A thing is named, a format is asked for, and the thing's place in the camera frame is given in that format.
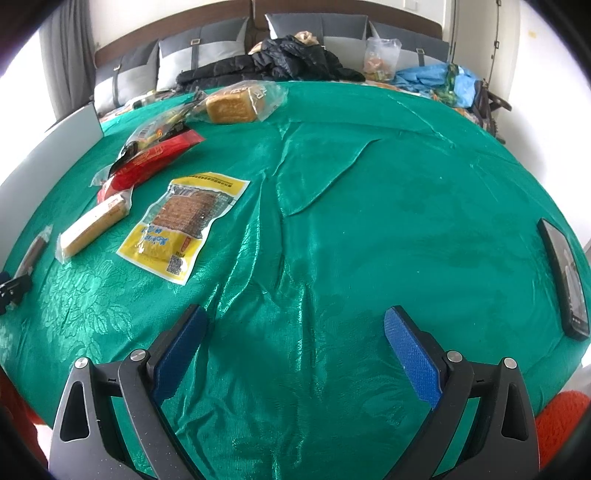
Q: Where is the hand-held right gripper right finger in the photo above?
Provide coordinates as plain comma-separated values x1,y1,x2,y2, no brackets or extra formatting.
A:
384,305,541,480

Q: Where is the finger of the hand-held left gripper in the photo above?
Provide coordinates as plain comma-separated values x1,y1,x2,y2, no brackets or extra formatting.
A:
0,275,33,317

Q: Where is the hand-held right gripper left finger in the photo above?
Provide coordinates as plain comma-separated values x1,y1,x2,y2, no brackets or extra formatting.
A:
48,304,211,480

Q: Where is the dark brown snack bar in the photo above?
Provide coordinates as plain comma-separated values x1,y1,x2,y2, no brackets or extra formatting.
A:
13,225,54,280

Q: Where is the pale yellow cake bar packet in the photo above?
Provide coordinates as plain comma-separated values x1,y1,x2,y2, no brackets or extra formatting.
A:
55,193,132,264

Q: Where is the yellow snack packet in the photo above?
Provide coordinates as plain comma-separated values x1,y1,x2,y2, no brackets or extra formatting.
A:
116,172,251,285

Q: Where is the white cardboard box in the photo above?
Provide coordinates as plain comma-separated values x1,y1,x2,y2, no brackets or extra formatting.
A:
0,102,105,199

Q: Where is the red snack packet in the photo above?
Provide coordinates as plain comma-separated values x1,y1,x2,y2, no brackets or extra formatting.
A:
96,130,205,205

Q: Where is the clear orange snack packet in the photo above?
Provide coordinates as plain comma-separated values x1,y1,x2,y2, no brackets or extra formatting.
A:
121,99,208,160

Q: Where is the bread loaf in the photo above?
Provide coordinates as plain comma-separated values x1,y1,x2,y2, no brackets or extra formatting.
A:
203,80,289,124

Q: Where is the clear plastic bag of snacks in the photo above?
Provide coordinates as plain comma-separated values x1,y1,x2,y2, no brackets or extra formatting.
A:
362,38,402,81

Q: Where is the orange knit fabric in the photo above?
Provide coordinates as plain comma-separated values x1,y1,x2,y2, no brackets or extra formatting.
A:
0,369,49,467
536,390,591,472

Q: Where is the green satin blanket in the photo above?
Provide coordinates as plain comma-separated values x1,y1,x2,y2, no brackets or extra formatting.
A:
0,79,591,480

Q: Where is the black smartphone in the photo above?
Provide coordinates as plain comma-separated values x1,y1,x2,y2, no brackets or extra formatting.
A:
537,219,591,341

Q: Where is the grey headboard cushion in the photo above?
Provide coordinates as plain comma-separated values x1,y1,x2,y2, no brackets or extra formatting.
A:
369,21,451,70
265,13,370,51
95,44,160,114
157,17,250,90

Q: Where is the grey curtain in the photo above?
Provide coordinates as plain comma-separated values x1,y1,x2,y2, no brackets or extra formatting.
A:
39,0,100,121

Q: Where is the dark brown bag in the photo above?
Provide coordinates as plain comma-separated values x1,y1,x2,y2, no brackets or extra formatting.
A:
471,80,513,139

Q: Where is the blue plastic bag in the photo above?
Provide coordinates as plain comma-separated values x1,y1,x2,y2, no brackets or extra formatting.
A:
394,64,483,109

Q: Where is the black puffer jacket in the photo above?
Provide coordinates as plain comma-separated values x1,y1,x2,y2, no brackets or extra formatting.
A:
175,34,368,90

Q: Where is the brown wooden headboard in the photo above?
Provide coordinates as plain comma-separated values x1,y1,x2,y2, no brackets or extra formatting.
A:
95,0,444,70

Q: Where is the black wall cable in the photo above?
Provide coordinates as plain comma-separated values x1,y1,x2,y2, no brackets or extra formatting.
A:
490,0,503,88

